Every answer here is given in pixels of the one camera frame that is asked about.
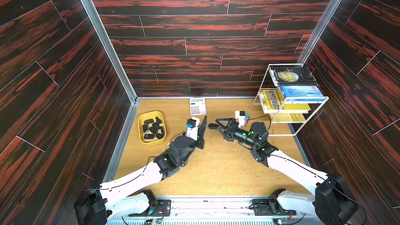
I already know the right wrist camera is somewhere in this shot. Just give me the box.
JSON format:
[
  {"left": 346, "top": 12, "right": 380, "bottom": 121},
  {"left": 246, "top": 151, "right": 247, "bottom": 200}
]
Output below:
[{"left": 235, "top": 110, "right": 250, "bottom": 128}]

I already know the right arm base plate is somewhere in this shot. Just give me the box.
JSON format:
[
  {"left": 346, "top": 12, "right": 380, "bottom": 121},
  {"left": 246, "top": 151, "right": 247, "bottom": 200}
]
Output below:
[{"left": 249, "top": 199, "right": 296, "bottom": 216}]

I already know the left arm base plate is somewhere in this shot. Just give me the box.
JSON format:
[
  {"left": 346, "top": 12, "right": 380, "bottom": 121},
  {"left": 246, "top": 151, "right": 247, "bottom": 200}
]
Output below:
[{"left": 136, "top": 199, "right": 172, "bottom": 218}]

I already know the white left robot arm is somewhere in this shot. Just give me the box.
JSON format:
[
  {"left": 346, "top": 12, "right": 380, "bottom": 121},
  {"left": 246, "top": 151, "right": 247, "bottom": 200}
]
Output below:
[{"left": 74, "top": 117, "right": 207, "bottom": 225}]

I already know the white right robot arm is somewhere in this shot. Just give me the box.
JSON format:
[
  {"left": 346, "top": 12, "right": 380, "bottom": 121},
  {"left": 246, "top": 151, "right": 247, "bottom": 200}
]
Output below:
[{"left": 208, "top": 118, "right": 359, "bottom": 225}]

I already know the blue book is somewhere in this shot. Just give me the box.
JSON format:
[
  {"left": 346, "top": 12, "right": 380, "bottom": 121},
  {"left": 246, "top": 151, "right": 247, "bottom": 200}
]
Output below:
[{"left": 279, "top": 85, "right": 325, "bottom": 102}]

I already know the white calculator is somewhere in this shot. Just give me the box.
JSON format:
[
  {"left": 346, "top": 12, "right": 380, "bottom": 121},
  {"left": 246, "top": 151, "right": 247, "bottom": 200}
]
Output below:
[{"left": 189, "top": 97, "right": 207, "bottom": 116}]

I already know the white metal shelf rack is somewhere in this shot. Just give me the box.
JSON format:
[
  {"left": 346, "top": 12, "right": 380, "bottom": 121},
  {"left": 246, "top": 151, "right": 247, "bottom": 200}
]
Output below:
[{"left": 254, "top": 64, "right": 329, "bottom": 136}]

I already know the black chrome Mercedes car key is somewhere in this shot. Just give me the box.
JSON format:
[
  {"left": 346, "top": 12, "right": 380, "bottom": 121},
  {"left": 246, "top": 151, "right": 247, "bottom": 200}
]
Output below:
[{"left": 155, "top": 117, "right": 162, "bottom": 125}]

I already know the large black smart key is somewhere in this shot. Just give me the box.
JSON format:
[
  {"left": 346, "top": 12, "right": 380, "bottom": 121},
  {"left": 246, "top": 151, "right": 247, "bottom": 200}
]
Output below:
[{"left": 208, "top": 124, "right": 219, "bottom": 130}]

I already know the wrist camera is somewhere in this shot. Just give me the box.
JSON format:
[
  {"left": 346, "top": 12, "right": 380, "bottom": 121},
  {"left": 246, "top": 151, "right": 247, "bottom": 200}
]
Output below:
[
  {"left": 185, "top": 117, "right": 200, "bottom": 141},
  {"left": 235, "top": 110, "right": 250, "bottom": 128}
]

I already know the black flip car key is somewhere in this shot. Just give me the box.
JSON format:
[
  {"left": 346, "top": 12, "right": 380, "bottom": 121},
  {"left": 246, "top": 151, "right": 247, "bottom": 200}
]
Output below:
[{"left": 149, "top": 126, "right": 160, "bottom": 134}]

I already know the yellow plastic storage box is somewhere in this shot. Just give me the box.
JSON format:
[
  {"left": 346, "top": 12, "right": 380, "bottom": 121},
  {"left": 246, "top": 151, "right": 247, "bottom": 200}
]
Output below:
[{"left": 137, "top": 110, "right": 167, "bottom": 145}]

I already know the yellow book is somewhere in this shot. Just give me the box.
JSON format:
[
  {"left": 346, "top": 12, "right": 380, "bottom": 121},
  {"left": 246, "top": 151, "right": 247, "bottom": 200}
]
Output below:
[{"left": 258, "top": 89, "right": 312, "bottom": 115}]

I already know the black book gold emblem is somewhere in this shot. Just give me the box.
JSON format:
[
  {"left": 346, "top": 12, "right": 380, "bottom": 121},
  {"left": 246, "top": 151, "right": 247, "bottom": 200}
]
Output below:
[{"left": 269, "top": 66, "right": 318, "bottom": 87}]

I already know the black car key front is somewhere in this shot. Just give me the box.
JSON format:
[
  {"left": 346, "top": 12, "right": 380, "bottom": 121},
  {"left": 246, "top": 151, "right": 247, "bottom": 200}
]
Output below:
[{"left": 144, "top": 118, "right": 155, "bottom": 125}]

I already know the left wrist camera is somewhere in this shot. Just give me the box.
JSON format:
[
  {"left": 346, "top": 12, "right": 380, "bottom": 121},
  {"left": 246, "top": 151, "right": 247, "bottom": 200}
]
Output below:
[{"left": 185, "top": 117, "right": 200, "bottom": 141}]

